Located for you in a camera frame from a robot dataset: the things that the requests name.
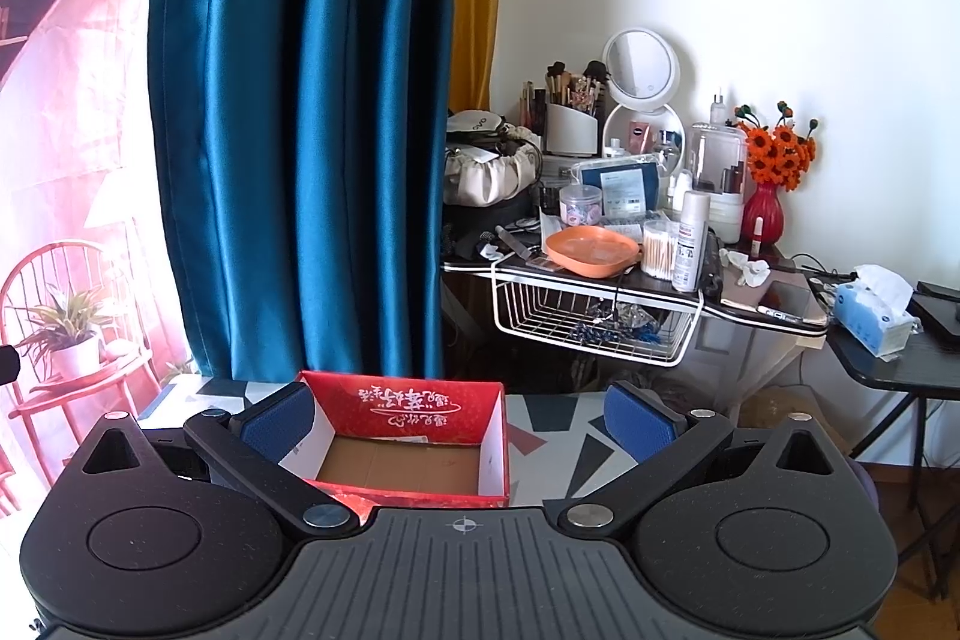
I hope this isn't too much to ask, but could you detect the red strawberry cardboard box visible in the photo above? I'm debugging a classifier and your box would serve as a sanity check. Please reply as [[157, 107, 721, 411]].
[[277, 372, 509, 516]]

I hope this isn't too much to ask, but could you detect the dark vanity table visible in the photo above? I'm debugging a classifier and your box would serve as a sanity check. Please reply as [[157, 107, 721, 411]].
[[441, 208, 828, 416]]

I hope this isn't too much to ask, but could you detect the orange plastic plate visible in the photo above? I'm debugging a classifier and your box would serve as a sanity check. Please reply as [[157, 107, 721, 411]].
[[544, 226, 641, 280]]

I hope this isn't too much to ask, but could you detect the cotton swab box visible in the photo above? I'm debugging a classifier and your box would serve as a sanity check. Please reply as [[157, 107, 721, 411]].
[[641, 214, 679, 281]]

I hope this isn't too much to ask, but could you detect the white spray bottle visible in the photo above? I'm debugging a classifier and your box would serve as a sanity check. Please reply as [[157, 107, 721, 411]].
[[672, 190, 711, 294]]

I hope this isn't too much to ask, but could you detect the round clear jar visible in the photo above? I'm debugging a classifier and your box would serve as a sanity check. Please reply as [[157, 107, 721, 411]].
[[558, 184, 602, 227]]

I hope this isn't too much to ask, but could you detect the blue packaged box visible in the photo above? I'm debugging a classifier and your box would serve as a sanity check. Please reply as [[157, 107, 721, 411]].
[[573, 154, 659, 220]]

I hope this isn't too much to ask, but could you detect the red flower vase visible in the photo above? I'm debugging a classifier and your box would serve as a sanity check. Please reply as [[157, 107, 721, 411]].
[[742, 184, 784, 247]]

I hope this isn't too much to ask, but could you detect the blue tissue pack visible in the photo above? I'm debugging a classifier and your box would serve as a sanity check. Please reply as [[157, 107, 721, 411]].
[[833, 265, 918, 360]]

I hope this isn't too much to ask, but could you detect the black folding side table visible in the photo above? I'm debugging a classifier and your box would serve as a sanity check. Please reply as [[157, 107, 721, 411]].
[[827, 283, 958, 599]]

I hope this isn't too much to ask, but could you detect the clear acrylic cosmetic organizer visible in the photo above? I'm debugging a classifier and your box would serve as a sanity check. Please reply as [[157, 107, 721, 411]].
[[688, 124, 747, 245]]

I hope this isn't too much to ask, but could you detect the white brush holder cup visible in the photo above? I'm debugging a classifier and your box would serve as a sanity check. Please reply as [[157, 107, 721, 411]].
[[545, 104, 599, 158]]

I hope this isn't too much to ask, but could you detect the round white vanity mirror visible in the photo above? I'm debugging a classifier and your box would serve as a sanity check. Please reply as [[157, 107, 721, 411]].
[[601, 28, 686, 175]]

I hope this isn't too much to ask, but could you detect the blue satin curtain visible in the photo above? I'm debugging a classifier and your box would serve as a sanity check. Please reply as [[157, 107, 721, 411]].
[[148, 0, 452, 381]]

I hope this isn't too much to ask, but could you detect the white wire basket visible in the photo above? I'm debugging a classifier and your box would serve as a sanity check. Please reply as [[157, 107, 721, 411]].
[[488, 257, 704, 369]]

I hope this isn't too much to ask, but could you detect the beige drawstring cosmetic bag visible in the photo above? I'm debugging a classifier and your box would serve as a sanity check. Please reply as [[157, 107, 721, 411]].
[[443, 110, 542, 208]]

